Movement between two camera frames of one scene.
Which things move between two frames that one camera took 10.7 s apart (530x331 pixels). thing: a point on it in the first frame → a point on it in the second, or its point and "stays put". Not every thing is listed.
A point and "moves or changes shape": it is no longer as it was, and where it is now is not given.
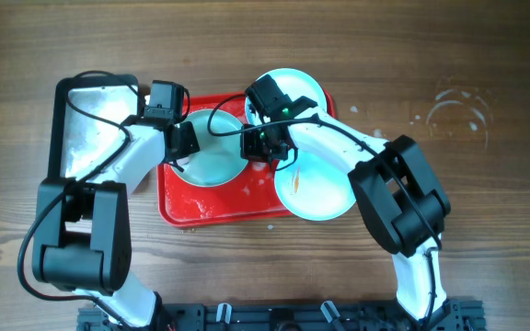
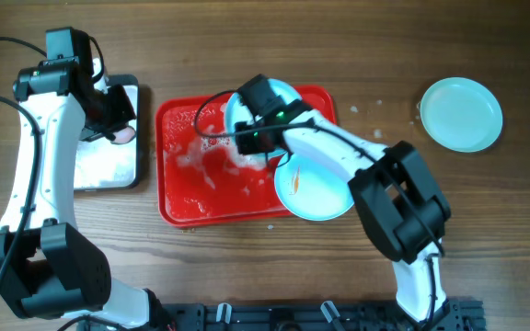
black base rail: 463,316 stays put
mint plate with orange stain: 315,190 stays put
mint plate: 219,160 → 461,114
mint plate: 294,84 moves or changes shape
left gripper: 183,141 → 109,112
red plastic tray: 251,197 stays put
